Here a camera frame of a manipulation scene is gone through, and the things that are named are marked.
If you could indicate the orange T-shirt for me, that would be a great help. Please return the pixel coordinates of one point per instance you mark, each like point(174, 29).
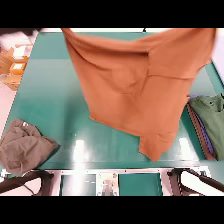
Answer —
point(126, 83)

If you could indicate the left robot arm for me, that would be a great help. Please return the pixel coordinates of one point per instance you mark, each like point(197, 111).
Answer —
point(23, 181)

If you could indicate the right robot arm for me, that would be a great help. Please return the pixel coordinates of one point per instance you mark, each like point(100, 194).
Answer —
point(196, 181)

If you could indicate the brown garment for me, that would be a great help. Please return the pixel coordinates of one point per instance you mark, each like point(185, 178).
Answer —
point(199, 135)

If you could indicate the purple garment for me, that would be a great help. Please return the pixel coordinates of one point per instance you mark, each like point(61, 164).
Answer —
point(202, 131)

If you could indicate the grey-brown garment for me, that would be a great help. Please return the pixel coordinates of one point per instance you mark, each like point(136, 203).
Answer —
point(23, 148)

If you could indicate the green garment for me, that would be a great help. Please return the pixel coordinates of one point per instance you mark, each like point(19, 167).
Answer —
point(211, 120)

